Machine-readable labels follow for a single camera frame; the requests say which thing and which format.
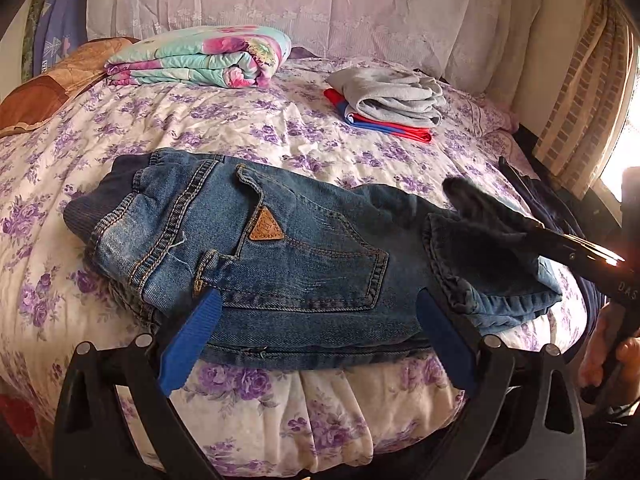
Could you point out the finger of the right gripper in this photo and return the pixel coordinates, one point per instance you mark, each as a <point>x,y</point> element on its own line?
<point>485,212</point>

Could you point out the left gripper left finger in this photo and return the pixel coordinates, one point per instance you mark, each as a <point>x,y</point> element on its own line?
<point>187,342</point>

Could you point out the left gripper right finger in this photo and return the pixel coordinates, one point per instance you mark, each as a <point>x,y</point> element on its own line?
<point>452,338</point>

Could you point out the blue denim jeans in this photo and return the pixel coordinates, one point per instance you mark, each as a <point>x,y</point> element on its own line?
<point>311,276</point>

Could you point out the folded red blue garment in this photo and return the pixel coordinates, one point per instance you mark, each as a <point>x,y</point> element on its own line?
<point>354,119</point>

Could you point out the purple floral pillow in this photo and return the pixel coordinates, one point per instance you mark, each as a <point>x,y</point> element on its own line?
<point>477,115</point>

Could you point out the dark navy track pants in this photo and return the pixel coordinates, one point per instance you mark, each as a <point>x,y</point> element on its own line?
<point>553,213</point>

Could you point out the purple floral bed quilt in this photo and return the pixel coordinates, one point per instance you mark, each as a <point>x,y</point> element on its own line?
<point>250,423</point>

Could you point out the beige checked curtain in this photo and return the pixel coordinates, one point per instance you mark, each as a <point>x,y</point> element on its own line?
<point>584,124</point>

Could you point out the folded grey sweatpants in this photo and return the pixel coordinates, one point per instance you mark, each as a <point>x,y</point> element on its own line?
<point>384,94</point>

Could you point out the white lace headboard cover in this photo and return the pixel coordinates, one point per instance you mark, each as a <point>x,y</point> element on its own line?
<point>476,45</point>

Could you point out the folded teal floral blanket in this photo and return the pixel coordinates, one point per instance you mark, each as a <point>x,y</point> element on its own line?
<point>213,56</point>

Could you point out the brown patterned pillow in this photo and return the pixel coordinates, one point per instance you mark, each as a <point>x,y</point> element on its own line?
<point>32,104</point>

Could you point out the blue patterned cloth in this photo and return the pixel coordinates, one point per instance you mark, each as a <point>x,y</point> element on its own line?
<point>54,30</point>

